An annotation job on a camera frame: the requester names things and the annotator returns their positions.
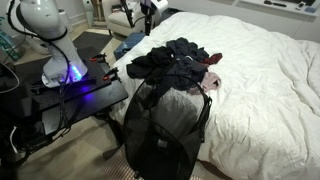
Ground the orange black clamp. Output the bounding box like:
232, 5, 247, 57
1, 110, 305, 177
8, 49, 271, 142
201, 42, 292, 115
89, 52, 108, 65
102, 67, 122, 83

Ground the white cable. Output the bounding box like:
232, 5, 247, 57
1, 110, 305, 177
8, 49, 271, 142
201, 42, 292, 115
8, 125, 20, 155

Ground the white armchair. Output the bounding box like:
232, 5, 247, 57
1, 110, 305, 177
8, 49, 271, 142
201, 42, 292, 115
101, 0, 148, 38

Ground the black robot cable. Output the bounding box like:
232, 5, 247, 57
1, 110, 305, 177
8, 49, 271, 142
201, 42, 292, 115
7, 0, 73, 136

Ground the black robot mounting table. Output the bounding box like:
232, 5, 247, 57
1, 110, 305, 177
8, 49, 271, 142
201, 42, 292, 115
0, 56, 130, 136

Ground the black mesh laundry bag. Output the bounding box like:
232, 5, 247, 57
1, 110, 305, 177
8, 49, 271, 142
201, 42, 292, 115
122, 74, 213, 180

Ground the white duvet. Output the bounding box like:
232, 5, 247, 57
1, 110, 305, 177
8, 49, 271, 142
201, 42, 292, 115
109, 11, 320, 180

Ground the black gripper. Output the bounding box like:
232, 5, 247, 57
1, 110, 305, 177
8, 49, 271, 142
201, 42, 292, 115
139, 0, 155, 36

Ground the white window sill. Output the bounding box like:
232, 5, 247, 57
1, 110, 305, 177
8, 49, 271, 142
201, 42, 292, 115
233, 0, 320, 18

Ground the pink clothing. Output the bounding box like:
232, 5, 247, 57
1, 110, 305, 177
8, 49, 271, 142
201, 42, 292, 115
199, 71, 223, 94

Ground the black floor rug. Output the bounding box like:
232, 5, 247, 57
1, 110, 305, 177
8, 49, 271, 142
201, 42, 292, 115
71, 30, 115, 63

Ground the black clothing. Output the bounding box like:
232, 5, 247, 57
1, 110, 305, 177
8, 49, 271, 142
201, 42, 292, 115
126, 46, 178, 86

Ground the black remote control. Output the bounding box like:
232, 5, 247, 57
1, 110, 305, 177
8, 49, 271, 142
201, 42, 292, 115
263, 0, 288, 8

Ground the white slim bin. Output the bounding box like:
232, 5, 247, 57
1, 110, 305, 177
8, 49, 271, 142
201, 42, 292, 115
82, 0, 95, 28

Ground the navy clothing pile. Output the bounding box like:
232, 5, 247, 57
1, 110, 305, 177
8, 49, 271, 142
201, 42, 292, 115
165, 37, 211, 92

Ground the red clothing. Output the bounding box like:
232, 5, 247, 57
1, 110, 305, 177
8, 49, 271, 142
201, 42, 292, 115
202, 52, 224, 66

